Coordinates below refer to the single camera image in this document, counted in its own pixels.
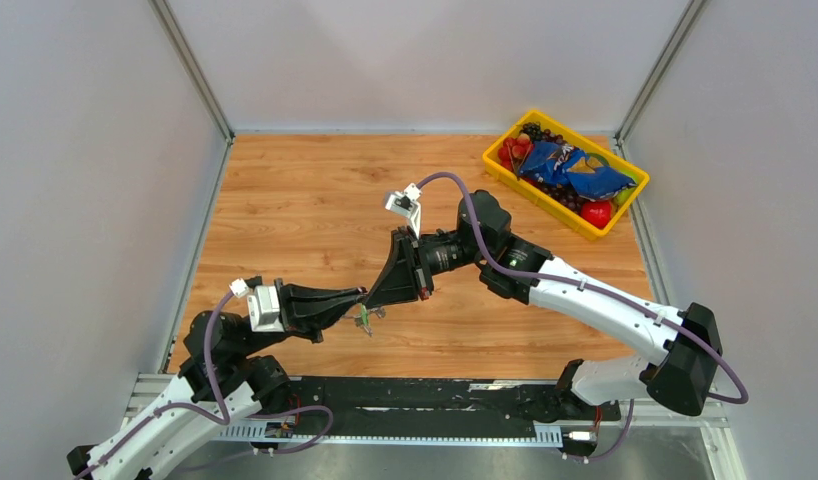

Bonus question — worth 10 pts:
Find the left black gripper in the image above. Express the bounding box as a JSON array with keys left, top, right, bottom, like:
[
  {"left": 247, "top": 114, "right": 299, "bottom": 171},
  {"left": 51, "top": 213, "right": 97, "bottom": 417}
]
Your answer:
[{"left": 236, "top": 275, "right": 367, "bottom": 357}]

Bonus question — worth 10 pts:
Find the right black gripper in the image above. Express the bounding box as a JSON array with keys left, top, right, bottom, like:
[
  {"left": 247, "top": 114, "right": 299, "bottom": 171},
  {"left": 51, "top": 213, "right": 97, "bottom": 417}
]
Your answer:
[{"left": 364, "top": 226, "right": 489, "bottom": 309}]

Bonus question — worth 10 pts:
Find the silver metal keyring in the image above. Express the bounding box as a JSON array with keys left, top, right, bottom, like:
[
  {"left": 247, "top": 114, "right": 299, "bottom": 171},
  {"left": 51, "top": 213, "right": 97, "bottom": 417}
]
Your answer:
[{"left": 342, "top": 304, "right": 387, "bottom": 331}]

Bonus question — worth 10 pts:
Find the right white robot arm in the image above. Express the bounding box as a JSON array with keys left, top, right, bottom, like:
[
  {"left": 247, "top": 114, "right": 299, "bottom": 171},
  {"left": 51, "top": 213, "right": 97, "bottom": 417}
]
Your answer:
[{"left": 362, "top": 186, "right": 722, "bottom": 418}]

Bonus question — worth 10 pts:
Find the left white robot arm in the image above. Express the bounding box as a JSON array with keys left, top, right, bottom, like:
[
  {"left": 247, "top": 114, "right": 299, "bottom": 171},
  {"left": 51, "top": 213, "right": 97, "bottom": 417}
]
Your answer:
[{"left": 67, "top": 276, "right": 367, "bottom": 479}]

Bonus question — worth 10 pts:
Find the dark grape bunch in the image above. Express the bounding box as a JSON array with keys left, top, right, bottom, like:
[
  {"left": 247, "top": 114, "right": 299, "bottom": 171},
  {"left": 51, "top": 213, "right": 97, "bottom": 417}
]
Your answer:
[{"left": 519, "top": 122, "right": 584, "bottom": 214}]

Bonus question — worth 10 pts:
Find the blue snack bag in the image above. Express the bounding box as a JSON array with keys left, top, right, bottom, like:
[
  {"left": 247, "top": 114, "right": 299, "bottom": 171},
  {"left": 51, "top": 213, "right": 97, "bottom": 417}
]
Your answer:
[{"left": 515, "top": 141, "right": 638, "bottom": 201}]

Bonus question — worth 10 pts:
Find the red apple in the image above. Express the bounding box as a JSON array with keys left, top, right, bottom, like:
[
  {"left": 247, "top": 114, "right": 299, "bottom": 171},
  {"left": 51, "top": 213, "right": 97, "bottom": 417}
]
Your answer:
[{"left": 580, "top": 200, "right": 614, "bottom": 229}]

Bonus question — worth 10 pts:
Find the green fruit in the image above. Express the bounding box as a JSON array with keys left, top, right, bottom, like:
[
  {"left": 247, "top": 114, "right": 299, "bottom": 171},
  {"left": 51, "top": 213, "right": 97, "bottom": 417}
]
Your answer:
[{"left": 612, "top": 170, "right": 638, "bottom": 208}]

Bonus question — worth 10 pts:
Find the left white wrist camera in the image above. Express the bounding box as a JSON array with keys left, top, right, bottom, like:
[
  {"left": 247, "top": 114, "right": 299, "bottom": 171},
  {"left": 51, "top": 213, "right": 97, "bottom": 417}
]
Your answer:
[{"left": 229, "top": 278, "right": 286, "bottom": 333}]

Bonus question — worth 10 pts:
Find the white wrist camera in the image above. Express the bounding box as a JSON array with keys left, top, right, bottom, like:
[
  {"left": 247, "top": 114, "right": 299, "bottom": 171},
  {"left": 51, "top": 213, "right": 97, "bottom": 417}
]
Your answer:
[
  {"left": 229, "top": 278, "right": 286, "bottom": 333},
  {"left": 384, "top": 183, "right": 422, "bottom": 238}
]

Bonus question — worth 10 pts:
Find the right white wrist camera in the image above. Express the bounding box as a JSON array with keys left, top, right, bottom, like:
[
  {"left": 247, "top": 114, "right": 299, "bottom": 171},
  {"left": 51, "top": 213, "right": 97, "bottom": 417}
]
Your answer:
[{"left": 384, "top": 183, "right": 422, "bottom": 238}]

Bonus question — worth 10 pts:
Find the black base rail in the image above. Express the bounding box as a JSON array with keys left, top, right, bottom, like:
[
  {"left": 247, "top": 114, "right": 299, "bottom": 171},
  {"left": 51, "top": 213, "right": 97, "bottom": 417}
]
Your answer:
[{"left": 216, "top": 376, "right": 622, "bottom": 448}]

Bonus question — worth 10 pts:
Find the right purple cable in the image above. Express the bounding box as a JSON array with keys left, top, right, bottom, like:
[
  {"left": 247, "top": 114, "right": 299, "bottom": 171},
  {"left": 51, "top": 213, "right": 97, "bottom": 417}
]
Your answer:
[{"left": 415, "top": 171, "right": 750, "bottom": 464}]

